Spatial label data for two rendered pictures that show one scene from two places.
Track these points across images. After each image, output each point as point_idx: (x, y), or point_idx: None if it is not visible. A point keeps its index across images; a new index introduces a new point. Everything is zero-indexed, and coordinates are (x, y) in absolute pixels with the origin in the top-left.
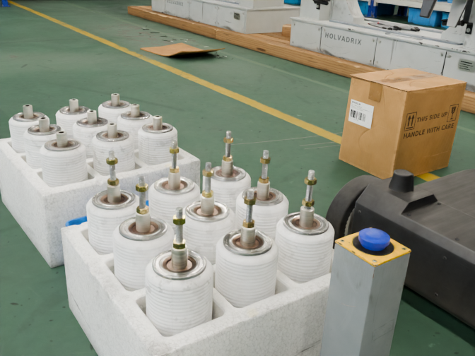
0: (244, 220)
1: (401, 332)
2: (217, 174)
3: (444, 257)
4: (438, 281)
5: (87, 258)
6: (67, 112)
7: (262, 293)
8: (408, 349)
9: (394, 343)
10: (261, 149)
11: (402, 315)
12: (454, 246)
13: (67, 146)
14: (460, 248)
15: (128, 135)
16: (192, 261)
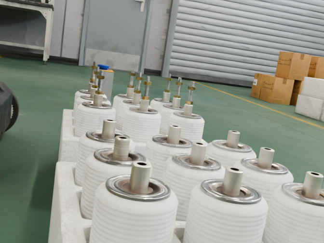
0: (132, 85)
1: (19, 158)
2: (106, 106)
3: (4, 107)
4: (2, 123)
5: (201, 139)
6: (242, 186)
7: None
8: (28, 155)
9: (31, 157)
10: None
11: (3, 160)
12: (1, 99)
13: (225, 144)
14: (1, 98)
15: (154, 136)
16: (159, 100)
